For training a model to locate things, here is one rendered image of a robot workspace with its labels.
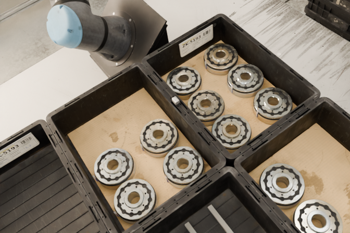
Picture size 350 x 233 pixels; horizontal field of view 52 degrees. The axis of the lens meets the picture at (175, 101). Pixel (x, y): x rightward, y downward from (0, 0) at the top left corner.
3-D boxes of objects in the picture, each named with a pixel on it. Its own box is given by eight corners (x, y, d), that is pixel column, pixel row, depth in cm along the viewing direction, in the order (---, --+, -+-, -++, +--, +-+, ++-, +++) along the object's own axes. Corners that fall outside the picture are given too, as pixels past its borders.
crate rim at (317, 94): (140, 65, 103) (138, 60, 101) (221, 17, 110) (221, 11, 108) (229, 166, 82) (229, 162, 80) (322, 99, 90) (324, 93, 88)
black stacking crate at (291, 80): (147, 85, 111) (140, 61, 102) (221, 39, 118) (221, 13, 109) (229, 181, 90) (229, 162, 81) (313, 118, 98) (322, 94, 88)
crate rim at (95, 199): (47, 120, 96) (43, 116, 94) (140, 65, 103) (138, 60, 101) (119, 247, 75) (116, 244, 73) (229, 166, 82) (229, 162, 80)
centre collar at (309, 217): (301, 220, 78) (302, 219, 78) (316, 206, 80) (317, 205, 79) (319, 238, 76) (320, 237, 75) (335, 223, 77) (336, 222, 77)
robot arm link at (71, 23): (85, 58, 115) (47, 52, 104) (77, 22, 118) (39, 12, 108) (108, 41, 108) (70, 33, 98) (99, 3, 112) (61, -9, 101)
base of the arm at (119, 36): (96, 47, 127) (72, 42, 120) (113, 9, 122) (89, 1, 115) (119, 69, 119) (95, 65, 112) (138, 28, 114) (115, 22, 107)
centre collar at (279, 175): (266, 181, 84) (267, 180, 84) (282, 169, 85) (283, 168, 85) (282, 197, 82) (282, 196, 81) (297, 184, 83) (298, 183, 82)
